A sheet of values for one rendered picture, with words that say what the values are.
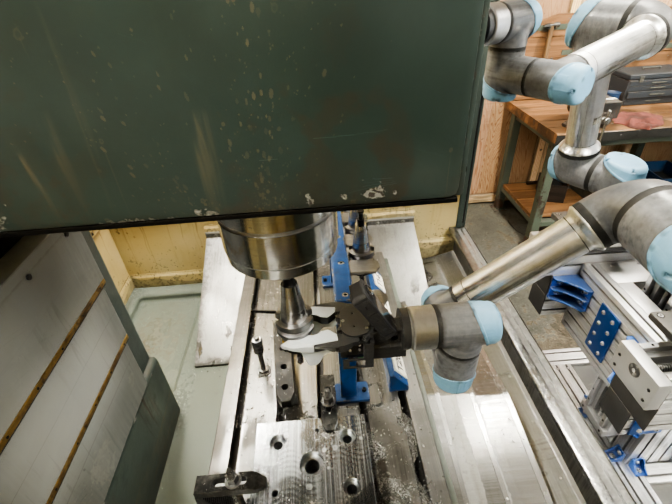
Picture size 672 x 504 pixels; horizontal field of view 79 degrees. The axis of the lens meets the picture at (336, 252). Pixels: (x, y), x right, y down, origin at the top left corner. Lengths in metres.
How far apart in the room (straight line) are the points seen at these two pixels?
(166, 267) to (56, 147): 1.56
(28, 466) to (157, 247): 1.21
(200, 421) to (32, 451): 0.68
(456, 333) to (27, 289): 0.70
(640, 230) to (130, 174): 0.68
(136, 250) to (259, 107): 1.62
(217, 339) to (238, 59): 1.32
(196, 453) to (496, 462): 0.84
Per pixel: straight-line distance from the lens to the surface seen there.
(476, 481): 1.19
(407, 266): 1.67
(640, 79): 3.53
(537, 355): 1.38
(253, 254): 0.50
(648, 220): 0.76
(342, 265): 0.91
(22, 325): 0.81
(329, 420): 0.92
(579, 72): 0.93
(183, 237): 1.85
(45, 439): 0.89
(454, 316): 0.70
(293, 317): 0.64
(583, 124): 1.43
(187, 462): 1.40
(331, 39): 0.36
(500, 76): 1.00
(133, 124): 0.40
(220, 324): 1.62
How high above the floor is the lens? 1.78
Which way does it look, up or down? 35 degrees down
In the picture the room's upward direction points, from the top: 4 degrees counter-clockwise
